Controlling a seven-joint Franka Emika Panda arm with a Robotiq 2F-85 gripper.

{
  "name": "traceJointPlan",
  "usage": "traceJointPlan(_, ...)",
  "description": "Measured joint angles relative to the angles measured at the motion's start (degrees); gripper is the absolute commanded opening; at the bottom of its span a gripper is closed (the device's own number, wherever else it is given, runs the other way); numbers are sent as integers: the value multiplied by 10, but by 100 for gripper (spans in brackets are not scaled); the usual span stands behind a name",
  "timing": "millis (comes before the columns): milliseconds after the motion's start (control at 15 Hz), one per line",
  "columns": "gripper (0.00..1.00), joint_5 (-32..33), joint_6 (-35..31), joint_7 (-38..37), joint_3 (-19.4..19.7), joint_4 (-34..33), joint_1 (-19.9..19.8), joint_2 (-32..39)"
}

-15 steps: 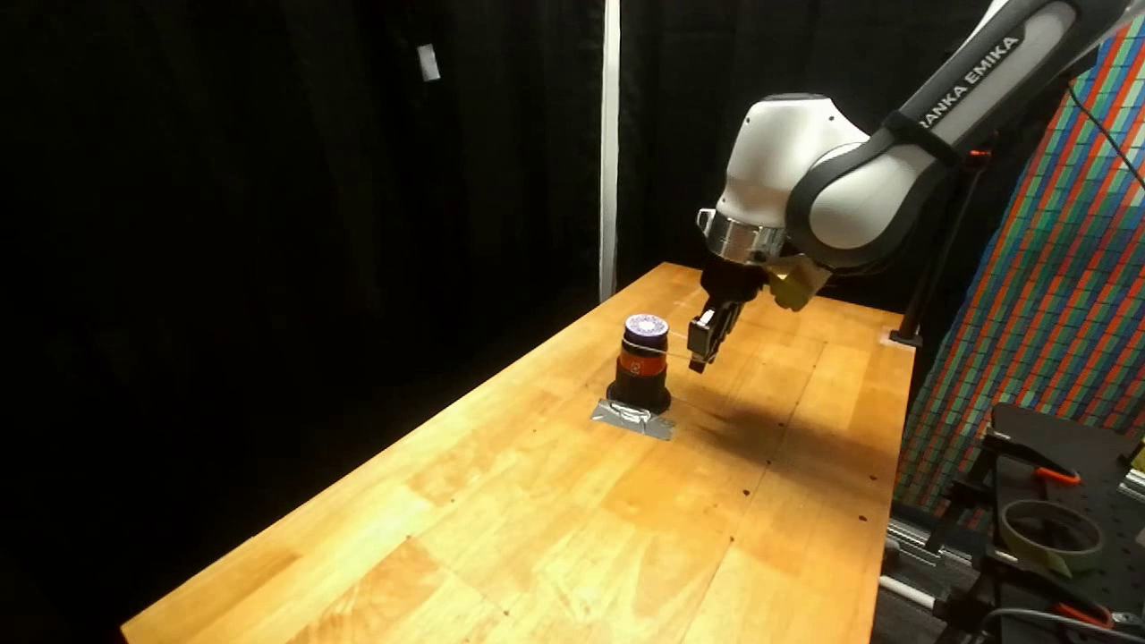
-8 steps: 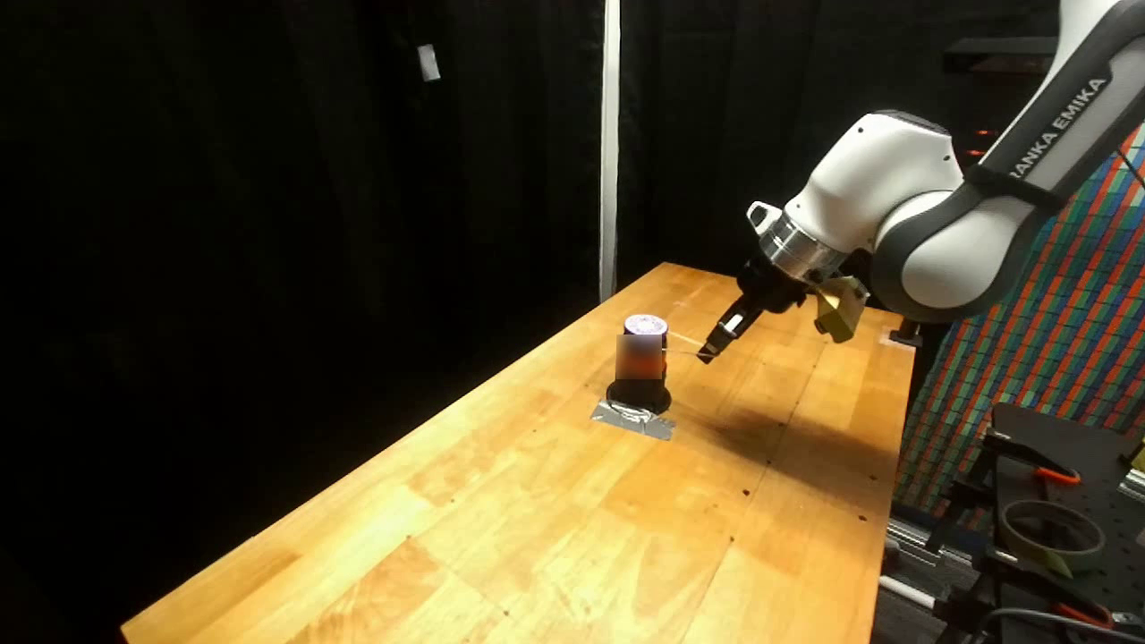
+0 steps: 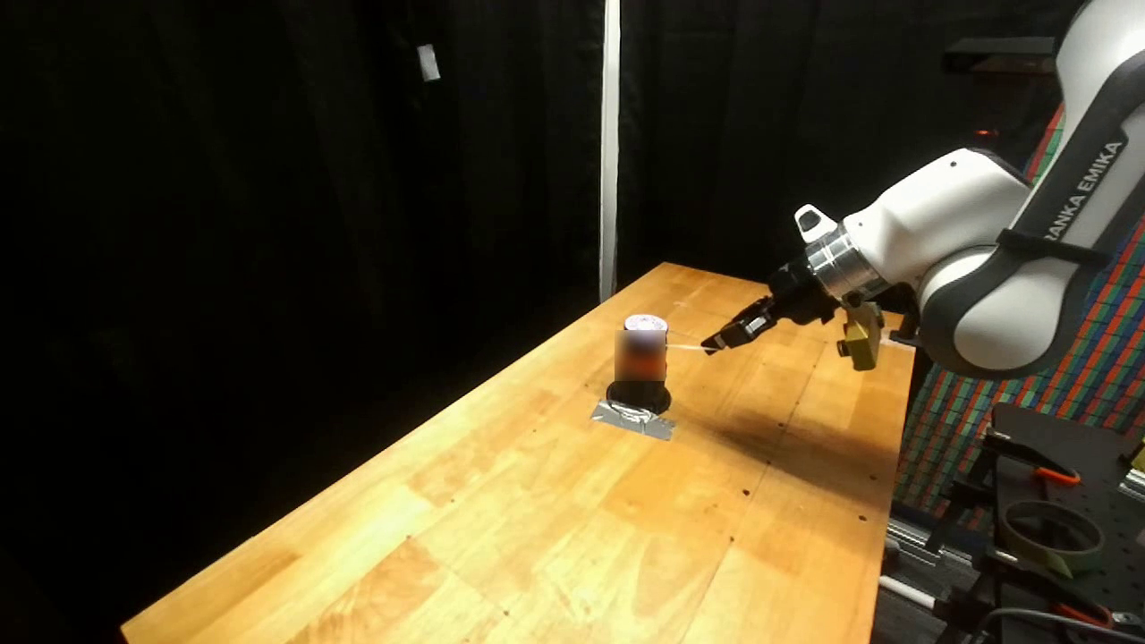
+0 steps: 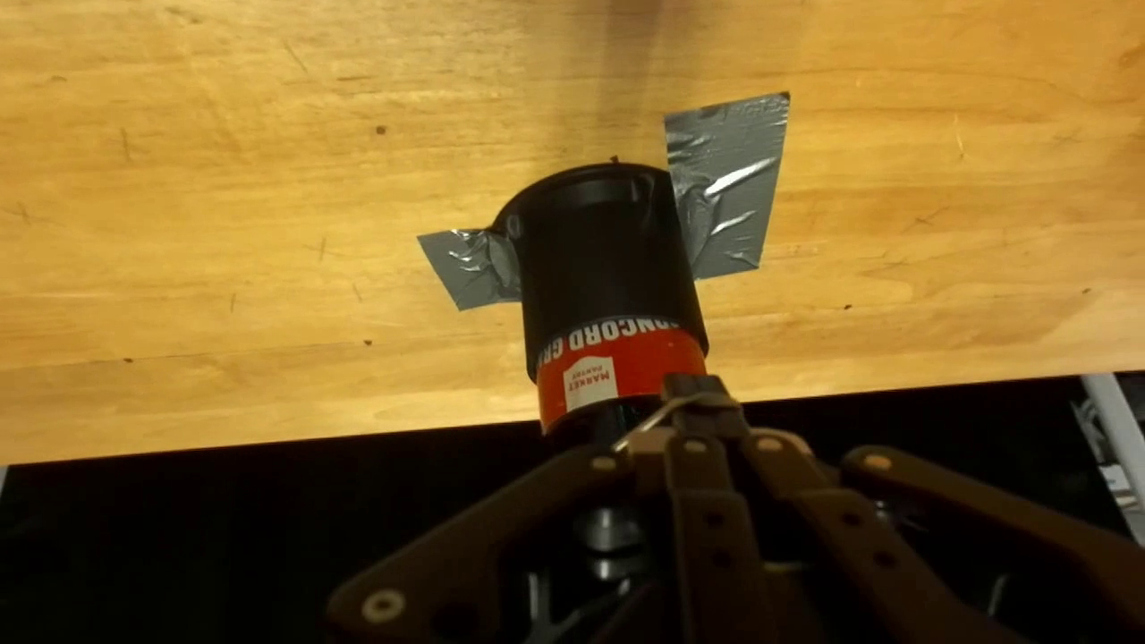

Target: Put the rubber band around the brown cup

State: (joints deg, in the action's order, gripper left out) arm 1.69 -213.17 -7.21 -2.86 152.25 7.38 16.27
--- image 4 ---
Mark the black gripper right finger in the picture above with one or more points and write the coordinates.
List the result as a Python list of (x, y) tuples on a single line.
[(907, 536)]

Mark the large grey duct tape piece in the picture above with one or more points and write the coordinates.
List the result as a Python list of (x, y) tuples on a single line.
[(727, 178)]

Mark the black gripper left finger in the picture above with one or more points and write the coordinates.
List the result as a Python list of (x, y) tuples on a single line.
[(560, 523)]

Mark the thin grey rubber band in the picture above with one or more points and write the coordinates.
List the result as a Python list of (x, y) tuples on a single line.
[(644, 423)]

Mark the small grey duct tape piece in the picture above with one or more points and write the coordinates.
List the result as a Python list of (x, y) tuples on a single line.
[(470, 266)]

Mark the white plastic pipe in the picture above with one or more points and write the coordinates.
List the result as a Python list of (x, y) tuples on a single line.
[(1118, 442)]

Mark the dark cup with red band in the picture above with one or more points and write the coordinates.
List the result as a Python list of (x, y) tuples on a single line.
[(608, 273)]

